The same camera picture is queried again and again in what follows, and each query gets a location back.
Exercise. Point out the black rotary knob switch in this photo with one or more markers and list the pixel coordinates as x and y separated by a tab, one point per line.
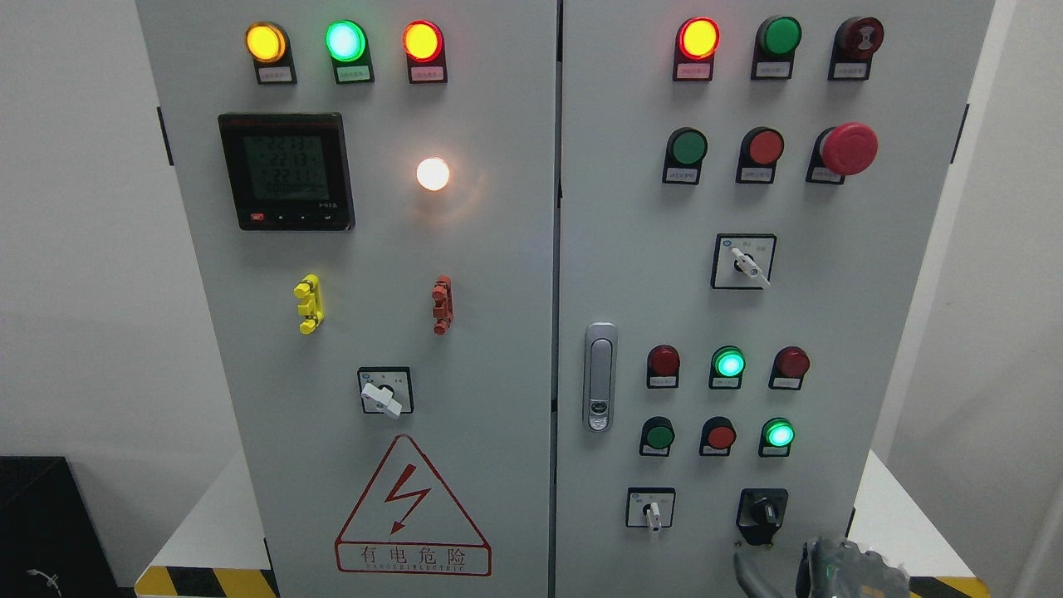
760	514

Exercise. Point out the red terminal connector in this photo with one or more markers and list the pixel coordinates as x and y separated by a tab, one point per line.
443	308

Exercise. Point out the dark red indicator light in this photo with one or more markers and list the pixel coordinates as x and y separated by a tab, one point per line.
663	368

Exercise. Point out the white glowing indicator light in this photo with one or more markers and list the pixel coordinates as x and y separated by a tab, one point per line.
433	174

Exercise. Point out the green push button lower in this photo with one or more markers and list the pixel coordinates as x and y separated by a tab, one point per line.
657	437

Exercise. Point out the green push button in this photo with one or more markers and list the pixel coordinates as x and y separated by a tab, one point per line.
657	437
776	40

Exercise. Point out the grey left cabinet door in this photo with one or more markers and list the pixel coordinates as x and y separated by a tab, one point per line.
482	392

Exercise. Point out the grey cabinet door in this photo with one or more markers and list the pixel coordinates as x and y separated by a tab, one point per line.
639	253
482	392

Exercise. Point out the green lit indicator middle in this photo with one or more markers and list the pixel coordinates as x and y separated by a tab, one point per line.
727	367

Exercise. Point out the green push button second row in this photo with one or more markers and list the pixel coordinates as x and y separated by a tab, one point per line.
683	160

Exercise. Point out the yellow terminal connector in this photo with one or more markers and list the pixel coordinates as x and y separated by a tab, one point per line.
309	306

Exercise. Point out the red push button lower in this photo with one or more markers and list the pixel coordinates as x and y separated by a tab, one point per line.
717	437

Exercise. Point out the grey right cabinet door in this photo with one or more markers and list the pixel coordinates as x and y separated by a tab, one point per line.
639	253

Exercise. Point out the red electric hazard warning sticker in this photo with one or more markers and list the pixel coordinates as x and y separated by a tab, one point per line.
408	521

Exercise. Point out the red indicator light right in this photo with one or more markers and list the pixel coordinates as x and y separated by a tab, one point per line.
790	366

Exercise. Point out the red push button second row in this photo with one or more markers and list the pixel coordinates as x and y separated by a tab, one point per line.
760	150

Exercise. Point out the black digital power meter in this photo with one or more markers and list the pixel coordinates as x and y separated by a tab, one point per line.
288	171

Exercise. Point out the red-orange indicator light left door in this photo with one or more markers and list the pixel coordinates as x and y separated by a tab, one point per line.
424	47

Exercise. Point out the green illuminated button lower right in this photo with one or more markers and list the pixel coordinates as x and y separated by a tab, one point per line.
776	438

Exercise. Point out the red lit indicator right door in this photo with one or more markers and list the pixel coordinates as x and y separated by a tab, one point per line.
696	41

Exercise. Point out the green indicator light top left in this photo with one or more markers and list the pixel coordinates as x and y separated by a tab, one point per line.
349	50

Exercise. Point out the red emergency stop button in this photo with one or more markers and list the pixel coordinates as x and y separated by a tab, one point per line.
842	150

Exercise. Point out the green push button top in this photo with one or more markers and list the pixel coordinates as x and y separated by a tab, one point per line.
776	40

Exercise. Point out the yellow indicator light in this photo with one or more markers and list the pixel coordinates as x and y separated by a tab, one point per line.
269	47

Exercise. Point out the dark red buzzer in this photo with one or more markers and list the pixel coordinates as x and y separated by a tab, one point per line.
856	41

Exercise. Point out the white platform with hazard stripes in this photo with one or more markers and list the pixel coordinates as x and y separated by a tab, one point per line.
219	551

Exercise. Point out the black box lower left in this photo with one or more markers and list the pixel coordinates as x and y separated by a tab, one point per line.
49	547

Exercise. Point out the silver door lock handle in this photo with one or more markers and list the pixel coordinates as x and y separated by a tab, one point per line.
598	379

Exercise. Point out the white selector switch left door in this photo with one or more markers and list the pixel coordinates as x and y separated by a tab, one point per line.
386	390

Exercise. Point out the white selector switch upper right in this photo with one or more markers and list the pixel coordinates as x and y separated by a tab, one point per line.
743	261

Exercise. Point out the white selector switch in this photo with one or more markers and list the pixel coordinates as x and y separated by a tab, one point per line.
650	510
743	261

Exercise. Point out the white selector switch lower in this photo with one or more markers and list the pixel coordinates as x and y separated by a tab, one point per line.
650	510

